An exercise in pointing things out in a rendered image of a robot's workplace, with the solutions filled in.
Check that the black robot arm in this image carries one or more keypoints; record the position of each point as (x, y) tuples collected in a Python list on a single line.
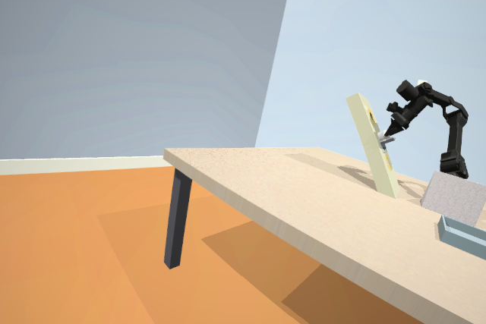
[(422, 95)]

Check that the white cylinder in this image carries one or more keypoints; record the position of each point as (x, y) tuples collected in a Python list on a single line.
[(381, 135)]

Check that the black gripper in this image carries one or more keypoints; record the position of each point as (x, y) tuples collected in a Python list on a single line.
[(401, 120)]

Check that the beige service panel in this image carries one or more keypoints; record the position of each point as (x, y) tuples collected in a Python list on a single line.
[(380, 164)]

